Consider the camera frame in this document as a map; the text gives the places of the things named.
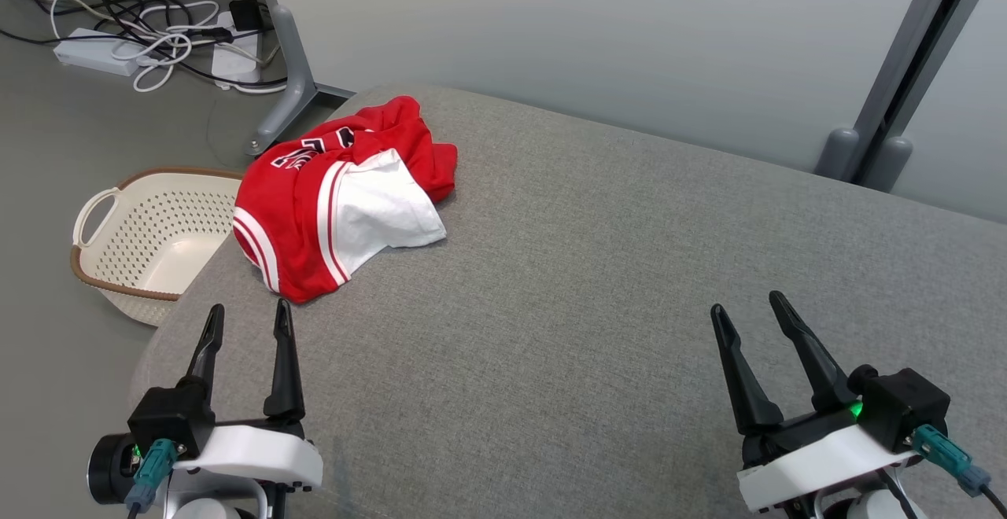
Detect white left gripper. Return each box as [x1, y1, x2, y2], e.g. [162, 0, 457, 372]
[173, 298, 324, 493]

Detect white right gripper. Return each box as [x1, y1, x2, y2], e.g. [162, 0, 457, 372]
[710, 291, 920, 514]

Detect red jersey shirt white sleeves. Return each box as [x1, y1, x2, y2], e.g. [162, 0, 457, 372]
[233, 127, 449, 304]

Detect cream laundry basket brown rim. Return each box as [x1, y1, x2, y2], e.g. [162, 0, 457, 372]
[69, 167, 245, 327]

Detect grey partition leg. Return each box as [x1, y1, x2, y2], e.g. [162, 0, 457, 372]
[245, 0, 356, 156]

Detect white power strip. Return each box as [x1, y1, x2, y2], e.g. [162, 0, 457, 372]
[211, 10, 262, 83]

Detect white power adapter box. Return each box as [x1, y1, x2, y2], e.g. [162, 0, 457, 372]
[53, 28, 142, 77]

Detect black power adapter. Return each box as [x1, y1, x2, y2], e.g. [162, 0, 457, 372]
[228, 0, 274, 32]

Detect teal left camera connector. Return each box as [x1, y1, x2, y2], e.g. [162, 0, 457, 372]
[124, 438, 180, 513]

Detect teal camera connector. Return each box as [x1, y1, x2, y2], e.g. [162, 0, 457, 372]
[911, 425, 992, 498]
[124, 438, 180, 513]

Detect teal right camera connector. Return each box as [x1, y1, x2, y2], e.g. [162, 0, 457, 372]
[911, 425, 992, 498]

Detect white looped cable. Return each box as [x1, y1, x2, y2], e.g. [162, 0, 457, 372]
[49, 0, 288, 95]

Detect grey partition post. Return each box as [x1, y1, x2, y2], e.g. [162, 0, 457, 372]
[814, 0, 1007, 193]

